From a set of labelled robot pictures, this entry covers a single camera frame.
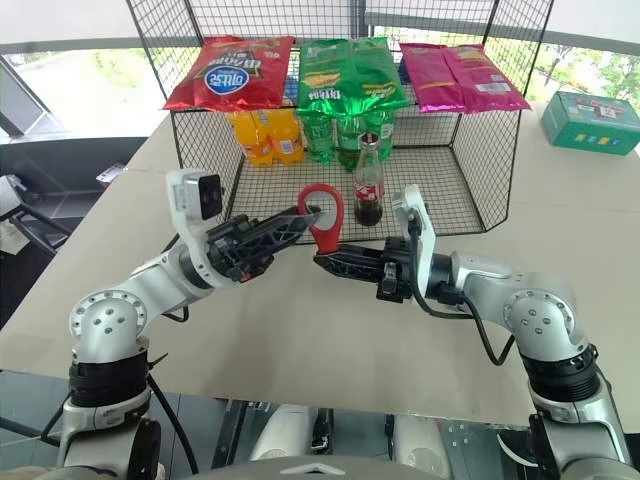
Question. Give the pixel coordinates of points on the orange soda bottle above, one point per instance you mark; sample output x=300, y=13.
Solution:
x=252, y=140
x=287, y=140

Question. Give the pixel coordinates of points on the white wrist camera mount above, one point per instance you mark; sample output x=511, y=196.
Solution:
x=192, y=200
x=419, y=235

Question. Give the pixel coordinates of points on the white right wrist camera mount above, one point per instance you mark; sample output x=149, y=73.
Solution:
x=419, y=235

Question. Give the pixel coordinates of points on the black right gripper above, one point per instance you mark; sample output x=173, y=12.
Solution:
x=395, y=270

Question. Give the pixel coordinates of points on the green soda bottle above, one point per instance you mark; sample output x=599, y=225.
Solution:
x=350, y=145
x=384, y=132
x=317, y=140

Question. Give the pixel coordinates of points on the glass cola bottle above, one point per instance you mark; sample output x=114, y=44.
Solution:
x=369, y=190

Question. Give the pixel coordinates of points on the green cardboard box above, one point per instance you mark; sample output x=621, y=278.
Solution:
x=590, y=122

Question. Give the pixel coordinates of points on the pink chip bag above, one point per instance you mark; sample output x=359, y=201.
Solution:
x=430, y=80
x=485, y=82

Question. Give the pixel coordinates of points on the red bottle opener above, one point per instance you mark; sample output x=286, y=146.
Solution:
x=332, y=215

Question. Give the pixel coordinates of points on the white rounded robot leg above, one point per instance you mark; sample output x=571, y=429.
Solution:
x=282, y=432
x=420, y=445

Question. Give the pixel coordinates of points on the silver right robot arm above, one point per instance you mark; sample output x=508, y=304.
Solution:
x=545, y=320

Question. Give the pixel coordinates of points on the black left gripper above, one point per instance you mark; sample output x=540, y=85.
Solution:
x=235, y=250

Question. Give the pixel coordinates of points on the small white card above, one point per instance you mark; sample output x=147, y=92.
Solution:
x=111, y=175

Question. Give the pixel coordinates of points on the dark office chair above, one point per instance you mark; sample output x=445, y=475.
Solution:
x=25, y=215

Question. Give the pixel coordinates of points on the red chip bag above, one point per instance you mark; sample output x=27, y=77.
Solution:
x=230, y=75

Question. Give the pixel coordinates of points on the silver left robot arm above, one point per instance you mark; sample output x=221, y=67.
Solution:
x=107, y=320

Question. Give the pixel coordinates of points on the green chip bag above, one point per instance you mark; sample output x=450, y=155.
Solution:
x=377, y=70
x=322, y=80

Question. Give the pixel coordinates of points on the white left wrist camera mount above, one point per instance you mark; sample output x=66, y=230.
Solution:
x=192, y=200

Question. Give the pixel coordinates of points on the grey robot torso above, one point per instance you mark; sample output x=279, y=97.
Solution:
x=320, y=469

